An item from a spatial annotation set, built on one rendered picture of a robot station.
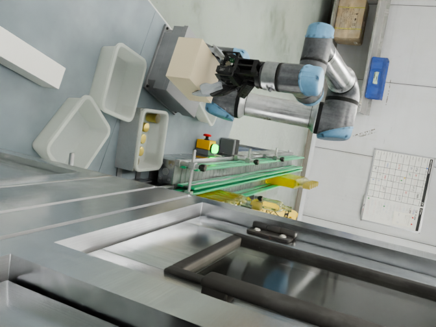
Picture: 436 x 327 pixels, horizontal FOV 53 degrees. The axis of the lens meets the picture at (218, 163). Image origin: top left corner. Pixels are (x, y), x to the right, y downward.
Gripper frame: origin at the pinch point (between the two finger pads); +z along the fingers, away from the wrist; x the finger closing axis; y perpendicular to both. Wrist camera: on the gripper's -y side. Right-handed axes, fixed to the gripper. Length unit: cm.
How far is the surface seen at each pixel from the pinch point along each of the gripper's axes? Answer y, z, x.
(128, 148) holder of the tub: -20.6, 30.4, 21.9
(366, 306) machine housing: 58, -59, 48
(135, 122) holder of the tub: -17.6, 28.8, 13.1
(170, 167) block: -41, 24, 22
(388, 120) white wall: -589, -7, -224
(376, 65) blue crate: -505, 19, -274
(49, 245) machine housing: 72, -34, 50
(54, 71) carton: 22.1, 29.0, 14.6
